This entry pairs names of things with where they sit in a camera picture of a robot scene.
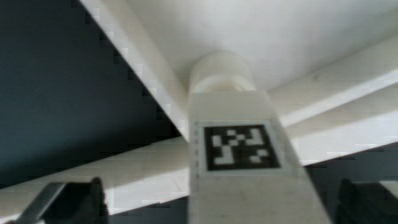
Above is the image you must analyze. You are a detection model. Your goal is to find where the white table leg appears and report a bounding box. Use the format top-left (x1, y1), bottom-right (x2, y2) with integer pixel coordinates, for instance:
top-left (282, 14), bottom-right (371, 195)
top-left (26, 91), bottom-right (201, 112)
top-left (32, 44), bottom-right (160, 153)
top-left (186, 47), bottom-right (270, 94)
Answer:
top-left (188, 52), bottom-right (332, 224)

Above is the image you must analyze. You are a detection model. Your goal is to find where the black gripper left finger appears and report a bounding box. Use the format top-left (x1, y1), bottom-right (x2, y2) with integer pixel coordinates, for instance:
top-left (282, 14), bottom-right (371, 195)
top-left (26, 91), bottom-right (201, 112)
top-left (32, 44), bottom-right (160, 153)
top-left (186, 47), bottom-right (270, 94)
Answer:
top-left (14, 177), bottom-right (108, 224)

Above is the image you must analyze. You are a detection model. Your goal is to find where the white square tabletop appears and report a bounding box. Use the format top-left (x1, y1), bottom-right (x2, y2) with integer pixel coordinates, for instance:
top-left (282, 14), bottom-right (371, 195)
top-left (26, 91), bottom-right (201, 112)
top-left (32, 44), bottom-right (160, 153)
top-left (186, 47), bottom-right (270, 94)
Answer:
top-left (80, 0), bottom-right (398, 132)

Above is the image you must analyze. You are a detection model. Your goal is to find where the white U-shaped fence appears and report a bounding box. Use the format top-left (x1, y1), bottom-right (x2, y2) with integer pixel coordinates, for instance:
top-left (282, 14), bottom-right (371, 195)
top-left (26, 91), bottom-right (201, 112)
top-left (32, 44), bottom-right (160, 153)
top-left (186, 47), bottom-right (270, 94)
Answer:
top-left (0, 89), bottom-right (398, 218)

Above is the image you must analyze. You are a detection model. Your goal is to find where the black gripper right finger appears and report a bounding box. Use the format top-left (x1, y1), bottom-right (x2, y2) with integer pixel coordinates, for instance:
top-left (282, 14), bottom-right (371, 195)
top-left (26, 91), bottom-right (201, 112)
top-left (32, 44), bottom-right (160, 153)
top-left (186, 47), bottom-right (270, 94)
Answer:
top-left (334, 179), bottom-right (398, 224)

